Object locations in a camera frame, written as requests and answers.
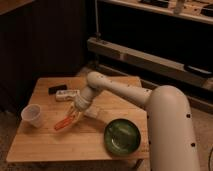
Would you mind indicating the black rectangular block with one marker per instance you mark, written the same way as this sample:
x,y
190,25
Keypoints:
x,y
54,89

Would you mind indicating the wooden side table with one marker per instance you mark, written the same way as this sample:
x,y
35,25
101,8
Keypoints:
x,y
82,142

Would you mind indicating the small white square block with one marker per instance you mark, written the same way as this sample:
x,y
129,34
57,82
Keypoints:
x,y
92,112

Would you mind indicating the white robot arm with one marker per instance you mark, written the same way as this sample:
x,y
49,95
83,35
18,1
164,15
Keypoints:
x,y
170,127

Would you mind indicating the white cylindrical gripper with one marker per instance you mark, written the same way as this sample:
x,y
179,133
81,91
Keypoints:
x,y
81,104

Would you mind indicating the vertical metal pole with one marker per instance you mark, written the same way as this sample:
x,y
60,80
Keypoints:
x,y
98,34

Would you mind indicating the wooden shelf with items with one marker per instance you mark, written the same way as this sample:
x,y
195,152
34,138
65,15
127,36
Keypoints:
x,y
184,9

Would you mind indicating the long grey metal beam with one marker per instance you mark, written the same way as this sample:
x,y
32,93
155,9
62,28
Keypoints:
x,y
148,62

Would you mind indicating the green patterned bowl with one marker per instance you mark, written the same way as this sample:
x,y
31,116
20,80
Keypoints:
x,y
121,137

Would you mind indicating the white remote control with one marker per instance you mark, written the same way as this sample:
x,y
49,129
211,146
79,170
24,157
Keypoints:
x,y
65,95

